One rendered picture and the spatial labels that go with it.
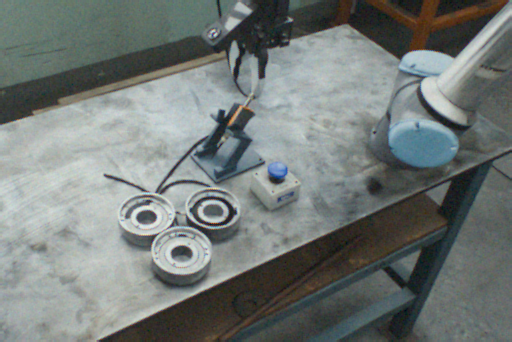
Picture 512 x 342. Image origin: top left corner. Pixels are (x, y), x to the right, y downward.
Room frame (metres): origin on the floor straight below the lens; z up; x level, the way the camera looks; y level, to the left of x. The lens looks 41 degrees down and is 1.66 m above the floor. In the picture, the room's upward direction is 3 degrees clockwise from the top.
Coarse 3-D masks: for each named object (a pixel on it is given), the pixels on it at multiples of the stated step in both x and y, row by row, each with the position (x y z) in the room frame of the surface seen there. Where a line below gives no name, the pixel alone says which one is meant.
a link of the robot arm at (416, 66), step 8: (408, 56) 1.03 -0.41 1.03; (416, 56) 1.04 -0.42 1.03; (424, 56) 1.04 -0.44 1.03; (432, 56) 1.04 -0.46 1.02; (440, 56) 1.04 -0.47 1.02; (448, 56) 1.05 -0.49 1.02; (400, 64) 1.04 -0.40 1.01; (408, 64) 1.01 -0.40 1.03; (416, 64) 1.00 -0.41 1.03; (424, 64) 1.00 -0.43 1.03; (432, 64) 1.00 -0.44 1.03; (440, 64) 1.01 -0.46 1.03; (448, 64) 1.01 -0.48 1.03; (400, 72) 1.02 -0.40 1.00; (408, 72) 1.00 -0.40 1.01; (416, 72) 0.98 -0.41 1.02; (424, 72) 0.97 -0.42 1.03; (432, 72) 0.97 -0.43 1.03; (440, 72) 0.97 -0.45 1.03; (400, 80) 1.01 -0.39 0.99; (408, 80) 0.98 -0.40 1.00; (416, 80) 0.97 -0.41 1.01; (400, 88) 0.98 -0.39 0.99; (392, 96) 1.02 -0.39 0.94; (392, 104) 0.97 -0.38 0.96
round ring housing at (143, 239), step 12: (132, 204) 0.78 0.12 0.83; (156, 204) 0.79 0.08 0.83; (168, 204) 0.78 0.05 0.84; (120, 216) 0.75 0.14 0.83; (132, 216) 0.75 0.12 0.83; (144, 216) 0.77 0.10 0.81; (156, 216) 0.76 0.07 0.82; (168, 216) 0.76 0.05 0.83; (120, 228) 0.73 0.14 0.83; (144, 228) 0.72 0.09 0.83; (168, 228) 0.72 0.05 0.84; (132, 240) 0.70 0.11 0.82; (144, 240) 0.70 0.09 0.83
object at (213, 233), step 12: (204, 192) 0.82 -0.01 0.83; (216, 192) 0.82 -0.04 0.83; (228, 192) 0.82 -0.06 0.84; (192, 204) 0.79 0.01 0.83; (204, 204) 0.79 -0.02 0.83; (216, 204) 0.79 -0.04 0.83; (240, 204) 0.79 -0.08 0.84; (192, 216) 0.76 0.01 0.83; (204, 216) 0.76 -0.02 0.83; (240, 216) 0.76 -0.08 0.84; (204, 228) 0.73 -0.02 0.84; (216, 228) 0.72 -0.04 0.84; (228, 228) 0.73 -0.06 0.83
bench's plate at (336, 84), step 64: (320, 64) 1.34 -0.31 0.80; (384, 64) 1.36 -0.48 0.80; (0, 128) 1.02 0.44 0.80; (64, 128) 1.03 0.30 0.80; (128, 128) 1.04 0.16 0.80; (192, 128) 1.06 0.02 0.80; (256, 128) 1.07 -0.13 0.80; (320, 128) 1.08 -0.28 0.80; (0, 192) 0.83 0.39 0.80; (64, 192) 0.84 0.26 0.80; (128, 192) 0.84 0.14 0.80; (192, 192) 0.85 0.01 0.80; (320, 192) 0.87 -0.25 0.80; (384, 192) 0.88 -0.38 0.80; (0, 256) 0.67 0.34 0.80; (64, 256) 0.68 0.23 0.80; (128, 256) 0.68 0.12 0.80; (256, 256) 0.70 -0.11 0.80; (0, 320) 0.54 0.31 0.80; (64, 320) 0.55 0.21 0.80; (128, 320) 0.55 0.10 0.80
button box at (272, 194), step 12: (264, 168) 0.88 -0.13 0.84; (252, 180) 0.86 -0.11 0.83; (264, 180) 0.85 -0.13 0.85; (276, 180) 0.85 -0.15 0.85; (288, 180) 0.85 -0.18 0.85; (264, 192) 0.83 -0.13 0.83; (276, 192) 0.82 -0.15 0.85; (288, 192) 0.83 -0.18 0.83; (264, 204) 0.82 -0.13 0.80; (276, 204) 0.82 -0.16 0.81
